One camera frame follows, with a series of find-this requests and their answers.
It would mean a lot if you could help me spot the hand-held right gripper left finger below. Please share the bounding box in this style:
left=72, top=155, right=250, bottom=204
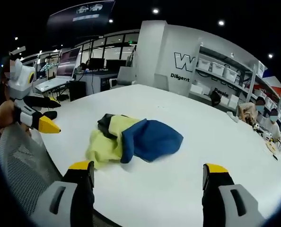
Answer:
left=35, top=160, right=95, bottom=227

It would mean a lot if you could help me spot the white tilted work table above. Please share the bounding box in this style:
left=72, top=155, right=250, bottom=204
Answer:
left=35, top=77, right=73, bottom=94

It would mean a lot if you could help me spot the metal shelf with white bins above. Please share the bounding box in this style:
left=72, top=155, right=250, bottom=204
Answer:
left=190, top=56, right=241, bottom=110

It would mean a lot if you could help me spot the black computer monitor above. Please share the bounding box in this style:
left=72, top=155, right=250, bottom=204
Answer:
left=89, top=58, right=105, bottom=71
left=105, top=60, right=127, bottom=71

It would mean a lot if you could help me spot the yellow blue black garment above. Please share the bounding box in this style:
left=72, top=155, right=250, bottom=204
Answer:
left=84, top=113, right=184, bottom=170

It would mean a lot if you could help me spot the grey mesh office chair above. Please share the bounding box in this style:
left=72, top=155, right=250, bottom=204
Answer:
left=0, top=127, right=63, bottom=215

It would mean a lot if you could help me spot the grey metal shelf rack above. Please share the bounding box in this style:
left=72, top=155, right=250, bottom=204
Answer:
left=189, top=42, right=281, bottom=142

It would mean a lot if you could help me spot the black bag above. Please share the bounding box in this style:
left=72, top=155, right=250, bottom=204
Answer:
left=210, top=90, right=222, bottom=106

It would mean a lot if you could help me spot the black cabinet box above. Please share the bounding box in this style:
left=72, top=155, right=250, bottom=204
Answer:
left=69, top=81, right=87, bottom=102

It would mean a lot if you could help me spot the beige cloth bundle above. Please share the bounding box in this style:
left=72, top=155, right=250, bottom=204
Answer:
left=237, top=102, right=258, bottom=124

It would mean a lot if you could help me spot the dark office desk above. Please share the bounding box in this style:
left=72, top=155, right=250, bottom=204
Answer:
left=74, top=69, right=119, bottom=96

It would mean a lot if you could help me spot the large display screen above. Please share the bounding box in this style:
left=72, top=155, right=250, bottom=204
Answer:
left=56, top=48, right=81, bottom=79

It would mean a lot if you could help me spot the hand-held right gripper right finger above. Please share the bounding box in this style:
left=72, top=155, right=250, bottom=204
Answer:
left=201, top=163, right=266, bottom=227

